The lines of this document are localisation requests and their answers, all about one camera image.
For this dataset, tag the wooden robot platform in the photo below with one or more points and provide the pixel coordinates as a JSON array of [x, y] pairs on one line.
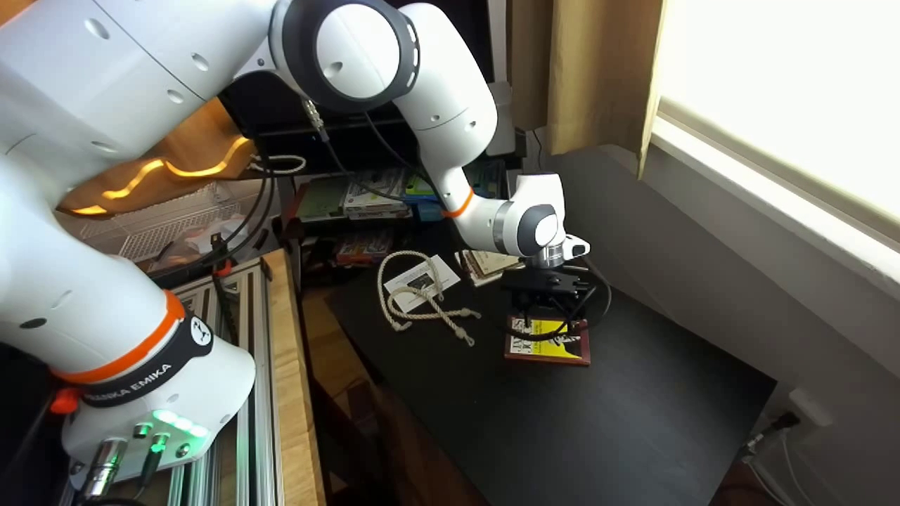
[[292, 394]]

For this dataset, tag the white printed booklet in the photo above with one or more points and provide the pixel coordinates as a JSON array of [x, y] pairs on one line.
[[423, 283]]

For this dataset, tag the bright window with white sill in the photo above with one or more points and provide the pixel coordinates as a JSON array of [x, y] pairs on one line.
[[796, 95]]

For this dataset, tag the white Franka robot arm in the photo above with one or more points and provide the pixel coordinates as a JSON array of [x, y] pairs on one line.
[[94, 95]]

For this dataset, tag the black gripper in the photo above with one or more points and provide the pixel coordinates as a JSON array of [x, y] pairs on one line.
[[561, 279]]

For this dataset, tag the shiny gold foil sheet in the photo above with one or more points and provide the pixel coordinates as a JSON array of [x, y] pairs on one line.
[[178, 165]]

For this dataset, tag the aluminium extrusion frame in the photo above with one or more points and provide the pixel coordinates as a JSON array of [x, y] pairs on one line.
[[249, 439]]

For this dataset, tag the gold curtain beside television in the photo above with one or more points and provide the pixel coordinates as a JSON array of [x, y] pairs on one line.
[[581, 75]]

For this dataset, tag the small beige book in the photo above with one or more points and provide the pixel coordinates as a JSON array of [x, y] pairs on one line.
[[495, 264]]

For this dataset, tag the blue board game box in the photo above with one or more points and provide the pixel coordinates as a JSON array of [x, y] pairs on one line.
[[423, 199]]

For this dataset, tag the white power adapter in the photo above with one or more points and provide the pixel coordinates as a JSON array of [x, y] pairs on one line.
[[808, 408]]

